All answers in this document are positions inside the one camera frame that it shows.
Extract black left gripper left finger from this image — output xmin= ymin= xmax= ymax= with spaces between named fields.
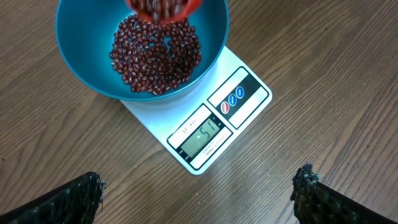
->
xmin=1 ymin=172 xmax=106 ymax=224

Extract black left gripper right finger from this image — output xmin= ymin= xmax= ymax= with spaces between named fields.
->
xmin=290 ymin=164 xmax=397 ymax=224

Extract orange scoop with blue handle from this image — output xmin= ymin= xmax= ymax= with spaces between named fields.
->
xmin=125 ymin=0 xmax=203 ymax=22

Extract white digital kitchen scale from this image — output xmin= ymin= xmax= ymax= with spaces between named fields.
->
xmin=123 ymin=47 xmax=273 ymax=175

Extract red beans in bowl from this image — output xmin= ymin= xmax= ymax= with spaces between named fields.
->
xmin=109 ymin=15 xmax=202 ymax=95

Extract blue metal bowl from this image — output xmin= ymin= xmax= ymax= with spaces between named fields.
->
xmin=55 ymin=0 xmax=229 ymax=101

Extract red beans in scoop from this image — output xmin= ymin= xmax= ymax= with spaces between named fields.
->
xmin=128 ymin=0 xmax=188 ymax=21

